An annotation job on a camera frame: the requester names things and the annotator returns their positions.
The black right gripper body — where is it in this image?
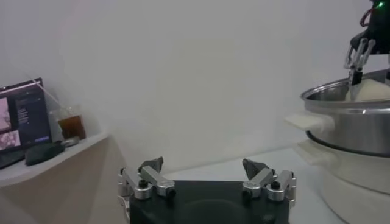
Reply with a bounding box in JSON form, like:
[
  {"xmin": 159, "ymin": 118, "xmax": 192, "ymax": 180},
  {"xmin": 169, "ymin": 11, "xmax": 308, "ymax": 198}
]
[{"xmin": 350, "ymin": 0, "xmax": 390, "ymax": 55}]

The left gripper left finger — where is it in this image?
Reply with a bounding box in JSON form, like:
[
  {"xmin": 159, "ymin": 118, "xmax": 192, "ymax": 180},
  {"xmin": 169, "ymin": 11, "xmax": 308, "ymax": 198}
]
[{"xmin": 117, "ymin": 156, "xmax": 177, "ymax": 201}]

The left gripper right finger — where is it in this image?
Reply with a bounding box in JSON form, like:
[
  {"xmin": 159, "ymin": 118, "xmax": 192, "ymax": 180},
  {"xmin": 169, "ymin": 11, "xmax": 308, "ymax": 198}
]
[{"xmin": 241, "ymin": 158, "xmax": 298, "ymax": 203}]

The white steamed baozi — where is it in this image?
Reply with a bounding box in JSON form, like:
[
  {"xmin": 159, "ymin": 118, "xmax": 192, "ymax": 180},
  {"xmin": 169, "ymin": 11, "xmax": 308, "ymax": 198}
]
[{"xmin": 345, "ymin": 77, "xmax": 390, "ymax": 103}]

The perforated steel steamer basket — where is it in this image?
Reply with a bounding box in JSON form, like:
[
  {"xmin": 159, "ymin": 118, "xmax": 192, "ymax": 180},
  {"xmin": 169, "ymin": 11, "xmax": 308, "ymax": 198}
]
[{"xmin": 283, "ymin": 69, "xmax": 390, "ymax": 158}]

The white side table with cup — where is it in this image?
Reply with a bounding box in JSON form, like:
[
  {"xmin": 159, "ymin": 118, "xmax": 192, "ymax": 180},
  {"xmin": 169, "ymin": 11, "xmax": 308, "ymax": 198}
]
[{"xmin": 0, "ymin": 132, "xmax": 129, "ymax": 224}]

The cream electric cooking pot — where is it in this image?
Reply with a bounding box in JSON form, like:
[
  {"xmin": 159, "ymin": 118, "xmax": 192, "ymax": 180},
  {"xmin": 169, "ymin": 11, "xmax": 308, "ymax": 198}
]
[{"xmin": 294, "ymin": 138, "xmax": 390, "ymax": 224}]

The black computer mouse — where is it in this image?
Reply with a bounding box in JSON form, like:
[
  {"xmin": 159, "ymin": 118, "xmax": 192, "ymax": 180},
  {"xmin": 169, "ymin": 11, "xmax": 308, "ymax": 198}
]
[{"xmin": 24, "ymin": 141, "xmax": 66, "ymax": 167}]

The clear drinking straw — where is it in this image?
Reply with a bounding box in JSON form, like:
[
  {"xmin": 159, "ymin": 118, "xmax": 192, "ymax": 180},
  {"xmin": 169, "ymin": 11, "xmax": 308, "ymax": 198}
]
[{"xmin": 29, "ymin": 78, "xmax": 63, "ymax": 110}]

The dark laptop with lit screen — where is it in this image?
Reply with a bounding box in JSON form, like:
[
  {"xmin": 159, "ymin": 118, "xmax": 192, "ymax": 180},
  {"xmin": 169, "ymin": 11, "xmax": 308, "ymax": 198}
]
[{"xmin": 0, "ymin": 77, "xmax": 52, "ymax": 170}]

